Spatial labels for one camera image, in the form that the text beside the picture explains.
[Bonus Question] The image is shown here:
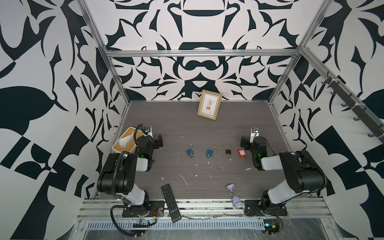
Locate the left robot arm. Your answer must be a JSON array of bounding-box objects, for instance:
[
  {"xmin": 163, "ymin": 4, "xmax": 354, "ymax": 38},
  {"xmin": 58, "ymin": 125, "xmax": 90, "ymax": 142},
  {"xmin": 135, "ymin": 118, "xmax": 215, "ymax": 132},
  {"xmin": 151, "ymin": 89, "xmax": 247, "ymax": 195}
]
[{"xmin": 97, "ymin": 124, "xmax": 163, "ymax": 215}]

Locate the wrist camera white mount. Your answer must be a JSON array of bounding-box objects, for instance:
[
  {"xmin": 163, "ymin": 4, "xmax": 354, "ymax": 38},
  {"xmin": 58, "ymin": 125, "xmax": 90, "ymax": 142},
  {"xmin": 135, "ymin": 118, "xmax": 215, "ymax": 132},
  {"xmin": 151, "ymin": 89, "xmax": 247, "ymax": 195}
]
[
  {"xmin": 144, "ymin": 126, "xmax": 153, "ymax": 138},
  {"xmin": 250, "ymin": 127, "xmax": 260, "ymax": 143}
]

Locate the white cable duct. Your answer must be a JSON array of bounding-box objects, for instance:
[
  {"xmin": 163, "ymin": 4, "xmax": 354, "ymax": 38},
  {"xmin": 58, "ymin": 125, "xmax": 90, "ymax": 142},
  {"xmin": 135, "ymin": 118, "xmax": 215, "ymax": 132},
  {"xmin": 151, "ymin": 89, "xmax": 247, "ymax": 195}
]
[{"xmin": 87, "ymin": 219, "xmax": 265, "ymax": 231}]

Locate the wall hook rack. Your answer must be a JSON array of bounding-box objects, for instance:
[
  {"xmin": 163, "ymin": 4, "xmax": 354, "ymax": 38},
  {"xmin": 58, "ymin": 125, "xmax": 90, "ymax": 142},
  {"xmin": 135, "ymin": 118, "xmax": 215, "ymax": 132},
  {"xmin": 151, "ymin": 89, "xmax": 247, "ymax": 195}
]
[{"xmin": 322, "ymin": 71, "xmax": 384, "ymax": 144}]

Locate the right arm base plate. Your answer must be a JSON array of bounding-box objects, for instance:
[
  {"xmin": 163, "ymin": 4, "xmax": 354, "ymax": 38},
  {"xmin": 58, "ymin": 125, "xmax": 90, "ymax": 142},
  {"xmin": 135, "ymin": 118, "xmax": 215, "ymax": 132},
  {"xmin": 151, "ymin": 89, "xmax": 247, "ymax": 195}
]
[{"xmin": 244, "ymin": 200, "xmax": 288, "ymax": 217}]

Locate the wooden picture frame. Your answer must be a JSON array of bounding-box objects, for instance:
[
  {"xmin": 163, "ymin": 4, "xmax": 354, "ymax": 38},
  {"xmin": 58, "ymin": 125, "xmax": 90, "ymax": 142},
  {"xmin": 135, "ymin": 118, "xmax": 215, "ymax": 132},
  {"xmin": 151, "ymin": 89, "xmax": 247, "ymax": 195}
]
[{"xmin": 198, "ymin": 90, "xmax": 223, "ymax": 120}]

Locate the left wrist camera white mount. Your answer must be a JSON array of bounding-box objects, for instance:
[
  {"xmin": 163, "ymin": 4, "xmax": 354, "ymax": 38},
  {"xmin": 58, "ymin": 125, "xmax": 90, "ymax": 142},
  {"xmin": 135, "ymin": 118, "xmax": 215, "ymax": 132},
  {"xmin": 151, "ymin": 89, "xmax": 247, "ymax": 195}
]
[{"xmin": 144, "ymin": 126, "xmax": 153, "ymax": 138}]

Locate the black remote control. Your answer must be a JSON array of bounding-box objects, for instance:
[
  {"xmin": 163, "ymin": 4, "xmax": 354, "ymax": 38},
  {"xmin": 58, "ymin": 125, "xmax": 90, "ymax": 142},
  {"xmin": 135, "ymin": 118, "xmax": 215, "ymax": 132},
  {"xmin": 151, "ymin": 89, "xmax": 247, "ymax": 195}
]
[{"xmin": 161, "ymin": 184, "xmax": 182, "ymax": 224}]

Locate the red padlock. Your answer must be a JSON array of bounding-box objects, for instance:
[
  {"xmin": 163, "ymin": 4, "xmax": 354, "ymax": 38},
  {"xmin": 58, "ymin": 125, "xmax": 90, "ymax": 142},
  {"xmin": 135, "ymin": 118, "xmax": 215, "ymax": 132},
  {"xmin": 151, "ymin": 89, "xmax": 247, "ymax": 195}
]
[{"xmin": 238, "ymin": 149, "xmax": 247, "ymax": 160}]

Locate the purple hourglass timer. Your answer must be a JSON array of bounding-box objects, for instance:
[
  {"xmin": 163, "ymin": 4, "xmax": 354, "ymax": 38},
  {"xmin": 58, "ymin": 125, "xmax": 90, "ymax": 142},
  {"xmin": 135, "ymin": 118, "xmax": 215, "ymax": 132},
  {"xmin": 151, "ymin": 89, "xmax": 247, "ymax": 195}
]
[{"xmin": 226, "ymin": 184, "xmax": 243, "ymax": 208}]

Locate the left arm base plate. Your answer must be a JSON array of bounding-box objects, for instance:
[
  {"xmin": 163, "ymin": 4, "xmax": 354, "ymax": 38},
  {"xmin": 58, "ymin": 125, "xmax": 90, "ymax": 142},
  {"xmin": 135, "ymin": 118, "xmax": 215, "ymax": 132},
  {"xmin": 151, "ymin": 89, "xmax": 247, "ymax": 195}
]
[{"xmin": 122, "ymin": 201, "xmax": 165, "ymax": 218}]

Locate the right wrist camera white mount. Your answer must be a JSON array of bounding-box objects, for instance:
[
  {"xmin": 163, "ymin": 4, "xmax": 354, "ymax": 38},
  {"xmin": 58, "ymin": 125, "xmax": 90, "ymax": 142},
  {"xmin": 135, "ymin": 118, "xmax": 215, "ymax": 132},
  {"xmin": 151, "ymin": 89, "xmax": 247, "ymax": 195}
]
[{"xmin": 250, "ymin": 127, "xmax": 260, "ymax": 143}]

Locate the blue padlock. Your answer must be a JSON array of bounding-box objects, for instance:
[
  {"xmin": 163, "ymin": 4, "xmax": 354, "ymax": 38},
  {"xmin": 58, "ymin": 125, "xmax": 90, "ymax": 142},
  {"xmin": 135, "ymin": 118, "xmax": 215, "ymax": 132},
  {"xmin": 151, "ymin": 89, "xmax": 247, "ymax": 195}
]
[
  {"xmin": 206, "ymin": 147, "xmax": 218, "ymax": 159},
  {"xmin": 186, "ymin": 144, "xmax": 195, "ymax": 158}
]

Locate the tissue box wooden lid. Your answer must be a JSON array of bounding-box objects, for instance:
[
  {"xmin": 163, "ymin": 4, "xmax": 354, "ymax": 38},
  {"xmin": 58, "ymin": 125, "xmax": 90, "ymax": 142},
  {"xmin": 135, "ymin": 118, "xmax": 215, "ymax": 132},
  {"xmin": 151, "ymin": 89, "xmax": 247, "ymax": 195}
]
[{"xmin": 112, "ymin": 127, "xmax": 136, "ymax": 153}]

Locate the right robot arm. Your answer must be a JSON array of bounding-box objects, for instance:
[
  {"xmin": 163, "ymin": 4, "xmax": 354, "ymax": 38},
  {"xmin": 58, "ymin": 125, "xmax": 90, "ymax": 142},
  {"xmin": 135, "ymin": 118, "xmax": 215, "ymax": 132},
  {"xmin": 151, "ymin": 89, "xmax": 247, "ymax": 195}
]
[{"xmin": 240, "ymin": 137, "xmax": 327, "ymax": 217}]

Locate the blue padlock middle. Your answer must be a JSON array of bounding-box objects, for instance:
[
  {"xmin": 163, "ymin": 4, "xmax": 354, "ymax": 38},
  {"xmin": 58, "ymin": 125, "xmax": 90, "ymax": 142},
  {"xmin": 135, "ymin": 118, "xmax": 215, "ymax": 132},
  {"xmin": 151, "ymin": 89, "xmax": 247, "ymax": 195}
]
[{"xmin": 206, "ymin": 147, "xmax": 218, "ymax": 159}]

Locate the blue padlock left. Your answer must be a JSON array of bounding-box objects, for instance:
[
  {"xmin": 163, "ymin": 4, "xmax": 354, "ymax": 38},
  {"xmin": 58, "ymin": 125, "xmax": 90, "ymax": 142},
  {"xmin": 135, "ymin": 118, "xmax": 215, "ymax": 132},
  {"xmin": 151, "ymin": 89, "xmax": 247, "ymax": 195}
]
[{"xmin": 186, "ymin": 144, "xmax": 195, "ymax": 158}]

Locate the small black padlock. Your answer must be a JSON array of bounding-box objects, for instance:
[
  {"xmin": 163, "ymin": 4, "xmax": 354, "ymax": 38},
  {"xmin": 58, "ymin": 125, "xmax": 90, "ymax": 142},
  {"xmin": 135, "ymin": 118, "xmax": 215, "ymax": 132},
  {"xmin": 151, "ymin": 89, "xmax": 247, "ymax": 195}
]
[{"xmin": 226, "ymin": 146, "xmax": 234, "ymax": 157}]

